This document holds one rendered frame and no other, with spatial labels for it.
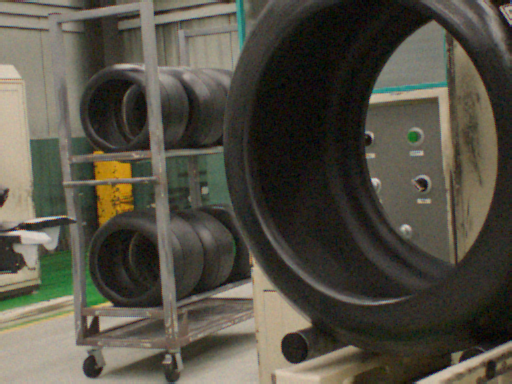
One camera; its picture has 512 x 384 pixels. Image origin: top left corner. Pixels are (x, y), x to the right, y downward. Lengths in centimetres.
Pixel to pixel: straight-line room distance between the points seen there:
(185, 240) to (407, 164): 312
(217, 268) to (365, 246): 389
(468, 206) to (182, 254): 356
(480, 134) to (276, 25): 42
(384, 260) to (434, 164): 53
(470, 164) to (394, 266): 21
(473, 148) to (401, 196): 53
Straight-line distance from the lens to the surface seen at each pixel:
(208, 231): 547
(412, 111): 211
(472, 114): 163
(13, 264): 182
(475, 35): 120
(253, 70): 139
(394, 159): 214
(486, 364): 85
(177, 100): 516
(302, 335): 140
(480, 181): 163
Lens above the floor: 119
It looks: 3 degrees down
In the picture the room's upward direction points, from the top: 4 degrees counter-clockwise
